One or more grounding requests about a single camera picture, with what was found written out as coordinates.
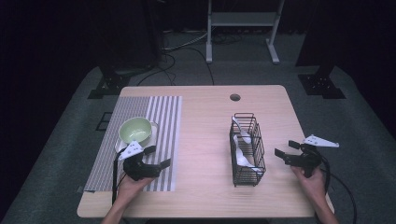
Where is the white metal stand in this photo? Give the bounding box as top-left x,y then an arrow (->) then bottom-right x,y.
205,0 -> 286,65

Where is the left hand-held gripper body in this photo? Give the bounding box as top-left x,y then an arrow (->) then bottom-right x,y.
118,140 -> 163,182

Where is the grey floor cable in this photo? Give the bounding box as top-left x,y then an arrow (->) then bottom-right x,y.
162,29 -> 209,52

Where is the black stand base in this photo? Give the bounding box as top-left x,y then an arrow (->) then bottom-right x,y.
296,60 -> 347,100
87,60 -> 133,100

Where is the person's left hand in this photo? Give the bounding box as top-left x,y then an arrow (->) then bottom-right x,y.
116,175 -> 156,203

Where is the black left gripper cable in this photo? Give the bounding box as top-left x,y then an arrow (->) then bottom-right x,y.
111,148 -> 128,205

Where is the person's right hand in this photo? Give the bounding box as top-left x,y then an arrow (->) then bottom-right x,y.
290,166 -> 328,201

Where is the grey striped placemat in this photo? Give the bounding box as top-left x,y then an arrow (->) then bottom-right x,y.
83,95 -> 183,193

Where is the black wire basket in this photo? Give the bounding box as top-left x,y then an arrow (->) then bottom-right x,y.
229,112 -> 267,188

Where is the white spoon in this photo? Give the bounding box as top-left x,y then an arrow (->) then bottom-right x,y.
233,134 -> 262,173
231,115 -> 253,146

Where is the light green bowl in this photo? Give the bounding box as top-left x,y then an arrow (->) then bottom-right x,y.
118,116 -> 154,147

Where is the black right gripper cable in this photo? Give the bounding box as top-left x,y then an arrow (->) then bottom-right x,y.
314,155 -> 358,224

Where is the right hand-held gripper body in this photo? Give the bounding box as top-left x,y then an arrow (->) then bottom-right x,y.
284,133 -> 341,179

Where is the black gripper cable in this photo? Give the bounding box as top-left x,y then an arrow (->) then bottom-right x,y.
314,155 -> 358,224
111,148 -> 128,205

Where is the black floor cable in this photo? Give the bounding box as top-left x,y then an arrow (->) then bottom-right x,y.
135,46 -> 216,87

